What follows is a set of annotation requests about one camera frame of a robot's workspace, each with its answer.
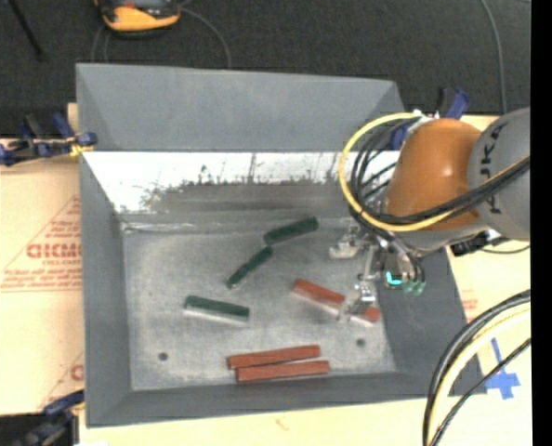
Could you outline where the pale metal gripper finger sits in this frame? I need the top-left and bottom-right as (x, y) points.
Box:
(337, 282), (378, 324)
(328, 229), (373, 260)

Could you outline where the red-brown flat block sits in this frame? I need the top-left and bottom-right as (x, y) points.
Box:
(234, 360), (332, 385)
(225, 344), (322, 371)
(290, 278), (382, 329)

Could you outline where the dark green flat block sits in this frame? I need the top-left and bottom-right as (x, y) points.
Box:
(181, 295), (251, 327)
(262, 216), (321, 247)
(225, 245), (275, 291)

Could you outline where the grey metal bin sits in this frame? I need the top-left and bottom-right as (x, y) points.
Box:
(74, 62), (487, 426)

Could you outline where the black cylinder on white bracket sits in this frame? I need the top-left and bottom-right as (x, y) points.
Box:
(449, 230), (506, 256)

